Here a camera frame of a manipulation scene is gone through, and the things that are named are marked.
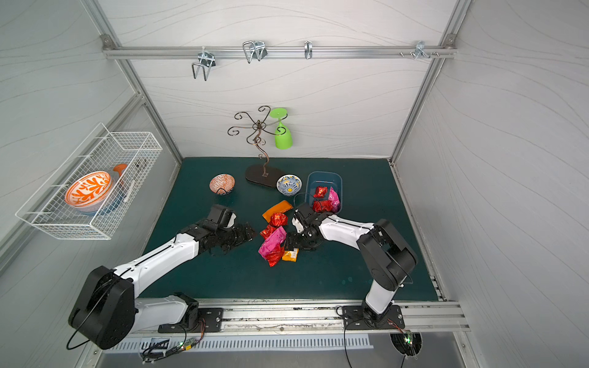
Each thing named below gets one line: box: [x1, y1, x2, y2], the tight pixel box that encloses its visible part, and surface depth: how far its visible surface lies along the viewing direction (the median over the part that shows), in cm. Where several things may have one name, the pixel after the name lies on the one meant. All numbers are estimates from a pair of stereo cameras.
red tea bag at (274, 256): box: [265, 243, 286, 268], surface depth 86 cm
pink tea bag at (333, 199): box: [328, 186, 341, 214], surface depth 102 cm
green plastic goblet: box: [269, 107, 293, 150], surface depth 97 cm
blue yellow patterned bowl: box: [276, 174, 303, 197], surface depth 110 cm
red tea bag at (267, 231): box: [259, 223, 277, 240], surface depth 93 cm
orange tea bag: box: [262, 200, 293, 224], surface depth 101 cm
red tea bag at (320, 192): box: [312, 185, 328, 198], surface depth 106 cm
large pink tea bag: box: [257, 226, 287, 260], surface depth 90 cm
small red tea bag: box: [312, 200, 333, 213], surface depth 100 cm
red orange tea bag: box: [269, 212, 289, 228], surface depth 96 cm
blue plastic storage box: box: [305, 170, 343, 214], surface depth 106 cm
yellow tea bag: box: [281, 247, 300, 263], surface depth 88 cm
